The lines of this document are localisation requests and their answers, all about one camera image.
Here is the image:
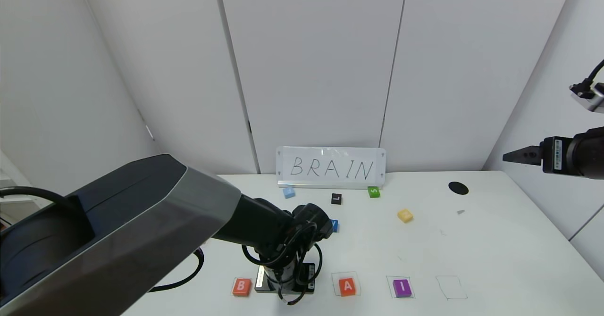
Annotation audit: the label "black left wrist cable bundle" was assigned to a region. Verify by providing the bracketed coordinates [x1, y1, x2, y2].
[241, 221, 324, 306]

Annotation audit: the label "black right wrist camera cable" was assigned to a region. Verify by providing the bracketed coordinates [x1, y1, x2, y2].
[584, 59, 604, 88]

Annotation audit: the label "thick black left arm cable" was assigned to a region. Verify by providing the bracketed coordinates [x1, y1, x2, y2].
[0, 186, 205, 292]

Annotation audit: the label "white metal shelf rack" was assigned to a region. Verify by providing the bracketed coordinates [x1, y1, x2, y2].
[0, 150, 36, 204]

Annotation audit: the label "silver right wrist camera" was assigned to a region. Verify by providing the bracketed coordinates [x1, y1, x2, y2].
[570, 83, 604, 114]

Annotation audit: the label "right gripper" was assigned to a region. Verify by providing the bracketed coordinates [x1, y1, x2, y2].
[502, 126, 604, 180]

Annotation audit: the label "white board reading BRAIN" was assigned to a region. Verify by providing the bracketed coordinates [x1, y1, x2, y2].
[276, 147, 386, 188]

